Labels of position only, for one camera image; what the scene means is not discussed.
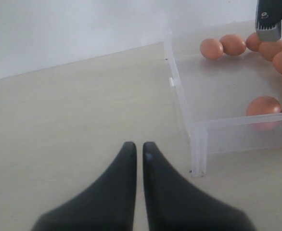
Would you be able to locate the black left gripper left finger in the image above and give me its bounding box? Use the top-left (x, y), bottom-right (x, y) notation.
top-left (32, 141), bottom-right (137, 231)

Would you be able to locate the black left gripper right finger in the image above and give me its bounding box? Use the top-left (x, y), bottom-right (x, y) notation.
top-left (143, 141), bottom-right (256, 231)

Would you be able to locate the clear plastic bin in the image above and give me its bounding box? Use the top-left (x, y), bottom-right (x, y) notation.
top-left (164, 20), bottom-right (282, 177)

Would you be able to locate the brown egg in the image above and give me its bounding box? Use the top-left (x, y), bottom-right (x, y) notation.
top-left (219, 34), bottom-right (246, 56)
top-left (245, 96), bottom-right (282, 132)
top-left (245, 32), bottom-right (261, 52)

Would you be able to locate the brown egg second row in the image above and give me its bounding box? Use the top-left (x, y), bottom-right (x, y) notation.
top-left (200, 38), bottom-right (224, 60)

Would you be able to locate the brown egg back middle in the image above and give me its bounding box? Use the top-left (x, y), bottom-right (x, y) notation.
top-left (219, 34), bottom-right (246, 56)

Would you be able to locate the brown egg back right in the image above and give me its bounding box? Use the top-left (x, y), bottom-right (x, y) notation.
top-left (245, 32), bottom-right (261, 52)

